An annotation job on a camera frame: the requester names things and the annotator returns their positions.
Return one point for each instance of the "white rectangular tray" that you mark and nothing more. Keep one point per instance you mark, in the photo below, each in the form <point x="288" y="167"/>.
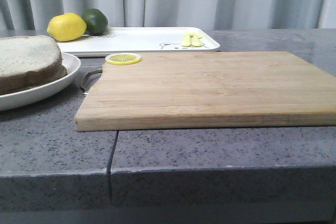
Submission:
<point x="137" y="39"/>

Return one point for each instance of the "lemon slice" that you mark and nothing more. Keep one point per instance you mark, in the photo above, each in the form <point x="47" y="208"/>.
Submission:
<point x="123" y="58"/>

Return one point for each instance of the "bottom bread slice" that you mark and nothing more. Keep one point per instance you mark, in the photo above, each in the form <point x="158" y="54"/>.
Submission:
<point x="29" y="80"/>

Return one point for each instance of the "white round plate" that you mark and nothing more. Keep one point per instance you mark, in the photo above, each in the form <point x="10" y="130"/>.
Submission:
<point x="26" y="97"/>

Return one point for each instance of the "yellow lemon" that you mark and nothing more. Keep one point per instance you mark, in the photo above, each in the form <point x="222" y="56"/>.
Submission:
<point x="66" y="27"/>

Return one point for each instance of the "yellow plastic knife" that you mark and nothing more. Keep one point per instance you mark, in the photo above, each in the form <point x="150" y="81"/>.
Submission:
<point x="196" y="40"/>

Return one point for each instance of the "white bread slice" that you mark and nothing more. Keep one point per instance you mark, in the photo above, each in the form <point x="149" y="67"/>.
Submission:
<point x="21" y="54"/>

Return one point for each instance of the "wooden cutting board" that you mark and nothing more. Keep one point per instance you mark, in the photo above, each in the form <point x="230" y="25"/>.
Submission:
<point x="209" y="89"/>

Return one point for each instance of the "green lime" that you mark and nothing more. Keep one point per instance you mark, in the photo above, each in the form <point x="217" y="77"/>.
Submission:
<point x="96" y="21"/>

